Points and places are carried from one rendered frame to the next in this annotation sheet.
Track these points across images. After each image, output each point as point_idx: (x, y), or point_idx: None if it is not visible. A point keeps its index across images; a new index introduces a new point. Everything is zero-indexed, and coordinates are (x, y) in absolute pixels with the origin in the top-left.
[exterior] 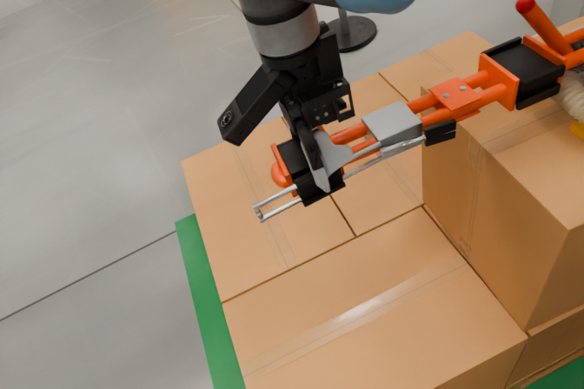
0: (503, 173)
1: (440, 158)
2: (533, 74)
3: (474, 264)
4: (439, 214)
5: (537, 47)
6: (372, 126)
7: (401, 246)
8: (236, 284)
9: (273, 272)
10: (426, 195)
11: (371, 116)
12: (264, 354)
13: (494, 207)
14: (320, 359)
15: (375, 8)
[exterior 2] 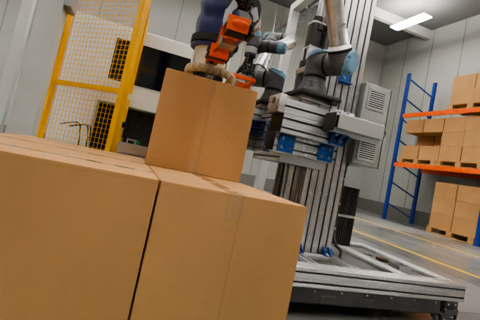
0: (228, 86)
1: (178, 108)
2: None
3: (202, 170)
4: (167, 159)
5: None
6: None
7: (172, 171)
8: (146, 175)
9: (150, 173)
10: (152, 153)
11: None
12: (223, 189)
13: (221, 110)
14: (236, 188)
15: None
